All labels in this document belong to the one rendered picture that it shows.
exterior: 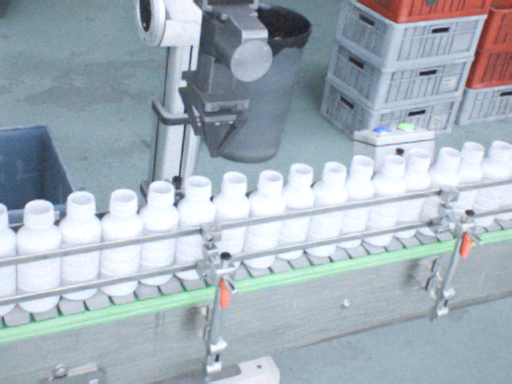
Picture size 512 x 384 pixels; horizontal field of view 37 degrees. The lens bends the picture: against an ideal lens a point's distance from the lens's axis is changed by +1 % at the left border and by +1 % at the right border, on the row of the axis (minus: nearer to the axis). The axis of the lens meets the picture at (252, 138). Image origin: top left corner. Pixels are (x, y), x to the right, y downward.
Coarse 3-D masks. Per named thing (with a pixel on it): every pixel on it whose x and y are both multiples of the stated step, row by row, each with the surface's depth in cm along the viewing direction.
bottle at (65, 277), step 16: (80, 192) 107; (80, 208) 104; (64, 224) 106; (80, 224) 106; (96, 224) 107; (64, 240) 106; (80, 240) 106; (96, 240) 107; (80, 256) 107; (96, 256) 109; (64, 272) 109; (80, 272) 108; (96, 272) 111; (96, 288) 112
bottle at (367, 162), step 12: (360, 156) 127; (360, 168) 125; (372, 168) 126; (348, 180) 127; (360, 180) 126; (348, 192) 126; (360, 192) 126; (372, 192) 127; (348, 216) 128; (360, 216) 128; (348, 228) 129; (360, 228) 130; (360, 240) 132
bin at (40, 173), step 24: (0, 144) 162; (24, 144) 164; (48, 144) 162; (0, 168) 165; (24, 168) 167; (48, 168) 165; (0, 192) 168; (24, 192) 171; (48, 192) 168; (72, 192) 145; (24, 216) 137
